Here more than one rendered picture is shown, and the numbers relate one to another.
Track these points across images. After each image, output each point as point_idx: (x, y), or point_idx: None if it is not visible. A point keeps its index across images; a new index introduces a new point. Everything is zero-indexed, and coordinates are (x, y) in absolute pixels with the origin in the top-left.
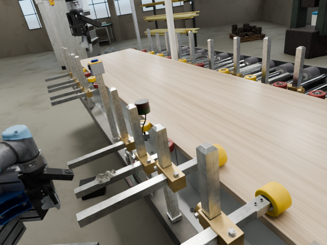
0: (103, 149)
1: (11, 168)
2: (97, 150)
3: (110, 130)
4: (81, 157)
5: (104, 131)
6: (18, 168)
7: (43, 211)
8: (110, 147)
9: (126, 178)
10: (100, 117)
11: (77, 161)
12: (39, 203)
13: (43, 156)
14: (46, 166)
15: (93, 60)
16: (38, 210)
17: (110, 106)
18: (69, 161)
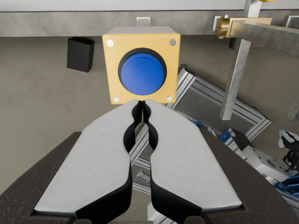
0: (240, 72)
1: (273, 185)
2: (233, 81)
3: (98, 23)
4: (228, 103)
5: (98, 35)
6: (282, 180)
7: (242, 135)
8: (242, 61)
9: (255, 47)
10: (15, 24)
11: (232, 109)
12: (247, 141)
13: (257, 156)
14: (252, 147)
15: (159, 82)
16: (248, 141)
17: (150, 25)
18: (224, 117)
